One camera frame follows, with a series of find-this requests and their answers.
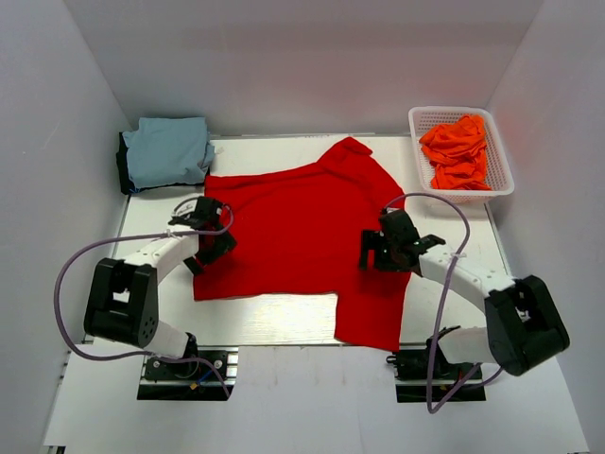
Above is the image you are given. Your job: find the red t shirt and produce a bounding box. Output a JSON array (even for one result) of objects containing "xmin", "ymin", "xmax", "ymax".
[{"xmin": 193, "ymin": 137, "xmax": 410, "ymax": 351}]

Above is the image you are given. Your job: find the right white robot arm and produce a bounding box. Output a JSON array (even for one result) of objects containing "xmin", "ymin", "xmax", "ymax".
[{"xmin": 359, "ymin": 210, "xmax": 571, "ymax": 377}]

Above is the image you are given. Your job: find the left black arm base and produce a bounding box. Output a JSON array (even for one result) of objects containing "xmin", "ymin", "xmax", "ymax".
[{"xmin": 137, "ymin": 347, "xmax": 238, "ymax": 402}]

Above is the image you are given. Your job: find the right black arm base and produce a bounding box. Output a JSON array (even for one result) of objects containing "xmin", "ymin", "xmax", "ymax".
[{"xmin": 386, "ymin": 337, "xmax": 486, "ymax": 405}]

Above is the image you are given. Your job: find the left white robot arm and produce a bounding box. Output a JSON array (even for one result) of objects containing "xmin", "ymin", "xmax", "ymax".
[{"xmin": 83, "ymin": 232, "xmax": 236, "ymax": 377}]

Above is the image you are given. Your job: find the folded light blue t shirt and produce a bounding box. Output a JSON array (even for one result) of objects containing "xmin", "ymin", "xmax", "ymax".
[{"xmin": 123, "ymin": 117, "xmax": 211, "ymax": 188}]

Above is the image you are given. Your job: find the white plastic basket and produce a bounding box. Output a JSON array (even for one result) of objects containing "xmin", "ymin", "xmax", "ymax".
[{"xmin": 408, "ymin": 106, "xmax": 514, "ymax": 203}]

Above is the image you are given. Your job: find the orange t shirt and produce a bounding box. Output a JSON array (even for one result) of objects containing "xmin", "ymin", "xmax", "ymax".
[{"xmin": 419, "ymin": 114, "xmax": 492, "ymax": 191}]

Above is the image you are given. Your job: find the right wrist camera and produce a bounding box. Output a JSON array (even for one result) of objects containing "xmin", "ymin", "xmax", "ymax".
[{"xmin": 411, "ymin": 235, "xmax": 446, "ymax": 254}]

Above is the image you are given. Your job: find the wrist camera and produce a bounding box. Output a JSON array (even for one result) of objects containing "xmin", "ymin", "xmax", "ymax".
[
  {"xmin": 411, "ymin": 235, "xmax": 446, "ymax": 254},
  {"xmin": 168, "ymin": 196, "xmax": 224, "ymax": 231}
]

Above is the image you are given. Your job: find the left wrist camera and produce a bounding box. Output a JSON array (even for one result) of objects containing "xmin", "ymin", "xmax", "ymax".
[{"xmin": 168, "ymin": 196, "xmax": 224, "ymax": 231}]

